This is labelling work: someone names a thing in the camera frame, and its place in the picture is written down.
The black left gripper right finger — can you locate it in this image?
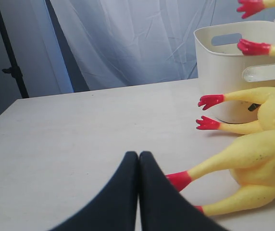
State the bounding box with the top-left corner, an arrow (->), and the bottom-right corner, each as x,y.
139,151 -> 226,231

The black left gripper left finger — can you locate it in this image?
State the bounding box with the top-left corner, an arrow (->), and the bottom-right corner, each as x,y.
52,151 -> 139,231

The headless yellow chicken body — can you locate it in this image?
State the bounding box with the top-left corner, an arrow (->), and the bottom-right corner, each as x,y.
166,130 -> 275,216

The yellow rubber chicken front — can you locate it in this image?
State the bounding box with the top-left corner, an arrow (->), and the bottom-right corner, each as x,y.
237,0 -> 275,57

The whole yellow rubber chicken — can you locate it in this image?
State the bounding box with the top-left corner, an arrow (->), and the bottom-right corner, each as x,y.
196,87 -> 275,135

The cream bin left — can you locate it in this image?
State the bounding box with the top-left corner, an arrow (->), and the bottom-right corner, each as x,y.
194,20 -> 275,125

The black stand pole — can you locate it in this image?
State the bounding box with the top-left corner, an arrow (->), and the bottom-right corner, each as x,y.
0,11 -> 29,99

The white backdrop curtain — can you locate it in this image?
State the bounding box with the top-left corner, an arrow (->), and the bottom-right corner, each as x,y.
0,0 -> 275,114

